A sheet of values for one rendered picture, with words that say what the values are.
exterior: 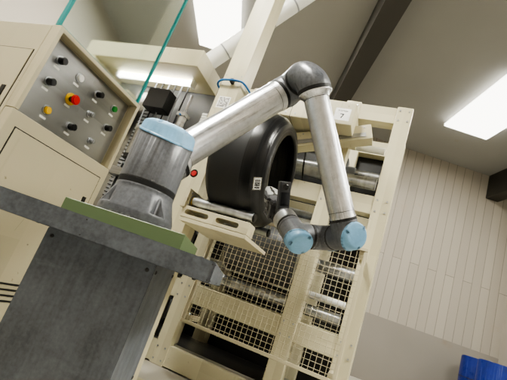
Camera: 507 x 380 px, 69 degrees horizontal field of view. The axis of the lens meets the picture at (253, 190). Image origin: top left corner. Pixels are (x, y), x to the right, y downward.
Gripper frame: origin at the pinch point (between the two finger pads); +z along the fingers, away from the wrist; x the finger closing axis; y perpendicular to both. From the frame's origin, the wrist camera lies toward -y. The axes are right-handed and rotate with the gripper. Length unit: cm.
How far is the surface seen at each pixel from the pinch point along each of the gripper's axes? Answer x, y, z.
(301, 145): 46, 5, 69
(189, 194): -26.6, 22.9, 29.0
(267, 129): 3.7, -15.9, 27.1
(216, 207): -14.6, 23.6, 19.5
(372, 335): 298, 314, 162
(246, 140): -5.8, -9.9, 25.2
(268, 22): 19, -57, 106
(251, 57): 8, -37, 89
